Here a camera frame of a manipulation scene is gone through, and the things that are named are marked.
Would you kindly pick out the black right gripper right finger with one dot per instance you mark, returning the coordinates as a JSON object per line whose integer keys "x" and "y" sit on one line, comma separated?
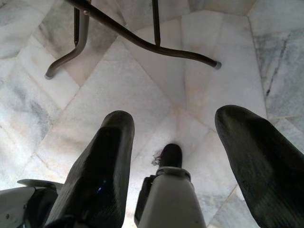
{"x": 266, "y": 161}

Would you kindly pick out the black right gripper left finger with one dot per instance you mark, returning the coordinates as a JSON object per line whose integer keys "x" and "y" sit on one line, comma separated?
{"x": 102, "y": 171}

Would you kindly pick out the black robot foot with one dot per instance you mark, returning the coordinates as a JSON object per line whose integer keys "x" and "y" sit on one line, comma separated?
{"x": 171, "y": 155}

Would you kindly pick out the silver robot lower leg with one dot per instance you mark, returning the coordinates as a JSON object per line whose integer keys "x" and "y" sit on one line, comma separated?
{"x": 171, "y": 202}

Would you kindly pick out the silver black robot left leg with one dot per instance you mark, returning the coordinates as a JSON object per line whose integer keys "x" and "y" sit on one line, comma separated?
{"x": 16, "y": 206}

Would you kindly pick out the dark curved chair leg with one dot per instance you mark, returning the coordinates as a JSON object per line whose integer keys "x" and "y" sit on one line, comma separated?
{"x": 142, "y": 42}
{"x": 78, "y": 45}

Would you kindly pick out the dark thin chair rod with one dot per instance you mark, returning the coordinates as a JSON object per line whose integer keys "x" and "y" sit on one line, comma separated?
{"x": 156, "y": 21}
{"x": 76, "y": 26}

